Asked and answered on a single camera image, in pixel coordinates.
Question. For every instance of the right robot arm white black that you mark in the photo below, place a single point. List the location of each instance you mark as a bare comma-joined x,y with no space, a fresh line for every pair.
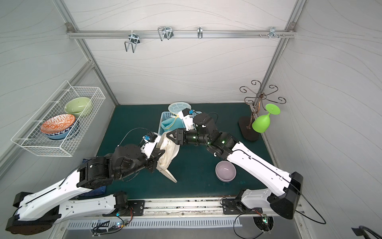
283,189

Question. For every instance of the cream mesh laundry bag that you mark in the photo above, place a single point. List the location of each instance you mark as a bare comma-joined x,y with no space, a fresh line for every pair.
171,151

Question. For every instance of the lilac bowl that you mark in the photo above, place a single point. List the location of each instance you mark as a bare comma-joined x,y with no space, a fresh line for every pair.
225,171

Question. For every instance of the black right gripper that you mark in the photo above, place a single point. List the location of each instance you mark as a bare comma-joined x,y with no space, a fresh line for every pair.
178,136

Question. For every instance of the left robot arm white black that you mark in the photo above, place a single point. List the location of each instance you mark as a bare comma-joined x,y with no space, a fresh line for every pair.
38,212

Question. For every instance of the copper wire glass stand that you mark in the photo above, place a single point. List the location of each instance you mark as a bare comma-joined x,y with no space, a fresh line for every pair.
255,103

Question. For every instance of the white wire wall basket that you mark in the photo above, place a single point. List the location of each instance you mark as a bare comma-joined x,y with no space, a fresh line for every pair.
29,136

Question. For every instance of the white cable duct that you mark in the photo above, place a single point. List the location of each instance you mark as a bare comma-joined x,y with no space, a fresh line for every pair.
158,223

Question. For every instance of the green plastic wine glass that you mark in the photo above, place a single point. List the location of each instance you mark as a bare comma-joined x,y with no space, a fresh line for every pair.
262,123

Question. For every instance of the green ceramic bowl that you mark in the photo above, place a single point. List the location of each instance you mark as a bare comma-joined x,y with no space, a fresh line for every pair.
79,107

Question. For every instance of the right metal hook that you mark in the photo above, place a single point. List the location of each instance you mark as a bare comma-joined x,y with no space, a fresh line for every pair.
272,34

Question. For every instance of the blue Doritos chip bag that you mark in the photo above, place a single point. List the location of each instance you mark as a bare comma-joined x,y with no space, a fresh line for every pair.
94,193

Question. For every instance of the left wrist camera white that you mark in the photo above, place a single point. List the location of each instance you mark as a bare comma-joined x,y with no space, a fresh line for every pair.
150,141

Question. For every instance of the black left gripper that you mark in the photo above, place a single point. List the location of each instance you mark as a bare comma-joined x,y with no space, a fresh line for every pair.
155,158

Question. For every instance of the light blue plastic basket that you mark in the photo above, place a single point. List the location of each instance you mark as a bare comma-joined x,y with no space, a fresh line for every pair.
161,131

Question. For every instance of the aluminium top rail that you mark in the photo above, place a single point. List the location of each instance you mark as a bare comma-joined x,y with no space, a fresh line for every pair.
178,34

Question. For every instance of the blue bowl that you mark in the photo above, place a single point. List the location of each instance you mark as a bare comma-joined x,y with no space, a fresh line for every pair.
59,135

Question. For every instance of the double metal hook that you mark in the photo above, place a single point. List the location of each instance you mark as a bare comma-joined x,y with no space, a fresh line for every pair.
132,42

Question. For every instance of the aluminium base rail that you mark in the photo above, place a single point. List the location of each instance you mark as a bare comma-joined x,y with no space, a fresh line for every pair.
191,206

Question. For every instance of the metal clip hook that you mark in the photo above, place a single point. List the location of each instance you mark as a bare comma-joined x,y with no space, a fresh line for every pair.
165,32

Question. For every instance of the small metal hook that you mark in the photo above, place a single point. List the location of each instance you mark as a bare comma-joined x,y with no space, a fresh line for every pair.
200,32

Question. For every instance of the orange patterned bowl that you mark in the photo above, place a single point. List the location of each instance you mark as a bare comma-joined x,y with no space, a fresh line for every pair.
57,123

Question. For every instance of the teal mesh laundry bag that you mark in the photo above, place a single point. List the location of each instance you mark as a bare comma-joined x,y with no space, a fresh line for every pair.
172,120

